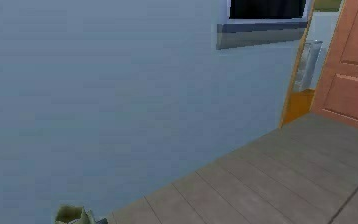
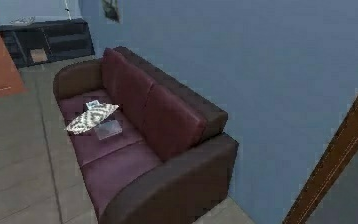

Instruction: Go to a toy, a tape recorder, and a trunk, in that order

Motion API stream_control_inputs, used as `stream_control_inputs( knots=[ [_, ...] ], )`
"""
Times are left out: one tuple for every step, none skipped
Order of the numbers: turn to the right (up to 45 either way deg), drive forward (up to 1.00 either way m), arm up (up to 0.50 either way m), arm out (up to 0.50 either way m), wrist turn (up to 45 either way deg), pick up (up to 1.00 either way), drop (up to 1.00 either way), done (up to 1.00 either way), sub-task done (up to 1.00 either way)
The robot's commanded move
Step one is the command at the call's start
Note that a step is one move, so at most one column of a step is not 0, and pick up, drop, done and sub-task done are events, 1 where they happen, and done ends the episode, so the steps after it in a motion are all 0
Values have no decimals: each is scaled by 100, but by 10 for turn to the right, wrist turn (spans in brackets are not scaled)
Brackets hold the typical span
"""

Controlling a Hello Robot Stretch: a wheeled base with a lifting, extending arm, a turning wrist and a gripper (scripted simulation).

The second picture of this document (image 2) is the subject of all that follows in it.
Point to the dark brown maroon sofa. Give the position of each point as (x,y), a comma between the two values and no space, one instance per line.
(173,133)

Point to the small pale blue book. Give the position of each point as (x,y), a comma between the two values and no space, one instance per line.
(93,104)

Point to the white patterned pillow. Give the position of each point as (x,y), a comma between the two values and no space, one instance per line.
(92,117)

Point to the black shelf unit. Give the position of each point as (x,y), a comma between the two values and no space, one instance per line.
(53,41)

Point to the tan box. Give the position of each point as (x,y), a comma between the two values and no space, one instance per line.
(39,55)

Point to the framed wall picture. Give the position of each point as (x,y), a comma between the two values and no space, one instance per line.
(111,10)

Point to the brown wooden door frame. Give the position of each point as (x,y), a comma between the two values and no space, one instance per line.
(333,160)

